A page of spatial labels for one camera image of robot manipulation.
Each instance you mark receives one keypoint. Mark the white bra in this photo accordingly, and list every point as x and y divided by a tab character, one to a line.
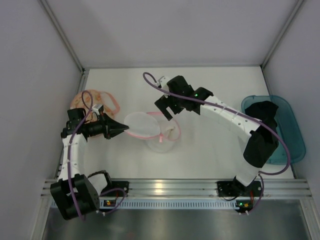
171	133

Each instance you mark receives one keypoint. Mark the aluminium frame post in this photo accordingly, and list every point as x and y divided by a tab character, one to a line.
293	13
61	33

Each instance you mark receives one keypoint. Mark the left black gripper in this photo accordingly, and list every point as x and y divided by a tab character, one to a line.
107	127

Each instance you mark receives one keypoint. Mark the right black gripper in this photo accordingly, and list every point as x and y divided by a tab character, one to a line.
166	100

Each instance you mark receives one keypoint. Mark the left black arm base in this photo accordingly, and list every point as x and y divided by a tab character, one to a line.
117	188

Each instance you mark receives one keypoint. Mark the teal plastic basin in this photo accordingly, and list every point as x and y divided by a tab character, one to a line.
287	126

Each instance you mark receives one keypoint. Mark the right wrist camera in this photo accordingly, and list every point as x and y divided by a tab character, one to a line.
162	82

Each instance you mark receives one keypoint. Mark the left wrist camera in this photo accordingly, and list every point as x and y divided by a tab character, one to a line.
98	109

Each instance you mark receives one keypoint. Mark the left aluminium frame post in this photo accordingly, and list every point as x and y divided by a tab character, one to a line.
61	33

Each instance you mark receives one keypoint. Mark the black garment in basin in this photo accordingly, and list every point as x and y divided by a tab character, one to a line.
264	111

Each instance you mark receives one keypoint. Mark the orange patterned bra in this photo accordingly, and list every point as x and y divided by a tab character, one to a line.
110	104

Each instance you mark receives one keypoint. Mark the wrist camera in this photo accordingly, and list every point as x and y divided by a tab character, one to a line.
98	109
162	82

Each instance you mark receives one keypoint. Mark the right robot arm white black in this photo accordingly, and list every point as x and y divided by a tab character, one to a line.
256	130

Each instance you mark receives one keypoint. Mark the slotted white cable duct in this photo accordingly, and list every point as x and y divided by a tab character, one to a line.
175	204

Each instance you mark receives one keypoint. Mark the white mesh laundry bag pink trim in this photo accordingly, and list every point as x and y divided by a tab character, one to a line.
149	126

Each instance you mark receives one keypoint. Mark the right aluminium frame post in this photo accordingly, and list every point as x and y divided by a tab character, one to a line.
293	13

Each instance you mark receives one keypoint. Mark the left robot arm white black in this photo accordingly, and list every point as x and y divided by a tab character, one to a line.
74	193

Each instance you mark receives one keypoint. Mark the aluminium front rail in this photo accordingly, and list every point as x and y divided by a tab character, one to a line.
274	189

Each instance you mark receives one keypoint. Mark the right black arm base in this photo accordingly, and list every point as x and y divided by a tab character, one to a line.
233	188

